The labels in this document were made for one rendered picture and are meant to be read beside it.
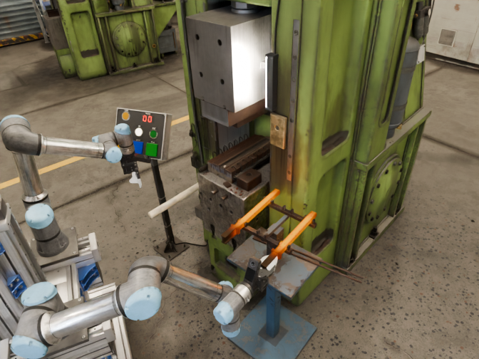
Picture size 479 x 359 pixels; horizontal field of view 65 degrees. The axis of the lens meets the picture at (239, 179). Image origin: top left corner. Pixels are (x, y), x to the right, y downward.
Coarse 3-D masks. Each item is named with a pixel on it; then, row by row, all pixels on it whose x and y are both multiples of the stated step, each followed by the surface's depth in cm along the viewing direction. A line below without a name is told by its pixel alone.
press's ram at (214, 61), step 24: (192, 24) 173; (216, 24) 162; (240, 24) 161; (264, 24) 172; (192, 48) 181; (216, 48) 169; (240, 48) 166; (264, 48) 178; (192, 72) 189; (216, 72) 177; (240, 72) 172; (264, 72) 185; (216, 96) 185; (240, 96) 179; (264, 96) 193
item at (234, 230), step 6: (276, 192) 193; (264, 198) 190; (270, 198) 190; (258, 204) 186; (264, 204) 187; (252, 210) 183; (258, 210) 183; (246, 216) 180; (252, 216) 180; (240, 222) 176; (234, 228) 172; (240, 228) 175; (222, 234) 168; (228, 234) 168; (234, 234) 174; (222, 240) 169; (228, 240) 171
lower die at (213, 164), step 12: (240, 144) 232; (252, 144) 229; (264, 144) 227; (228, 156) 219; (252, 156) 218; (264, 156) 224; (216, 168) 214; (228, 168) 209; (240, 168) 210; (228, 180) 211
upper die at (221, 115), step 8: (208, 104) 192; (256, 104) 198; (264, 104) 204; (208, 112) 195; (216, 112) 190; (224, 112) 186; (232, 112) 187; (240, 112) 191; (248, 112) 196; (256, 112) 201; (216, 120) 194; (224, 120) 189; (232, 120) 189; (240, 120) 194
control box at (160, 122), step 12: (120, 108) 229; (120, 120) 230; (132, 120) 227; (156, 120) 223; (168, 120) 225; (132, 132) 228; (144, 132) 226; (168, 132) 227; (144, 144) 226; (168, 144) 229
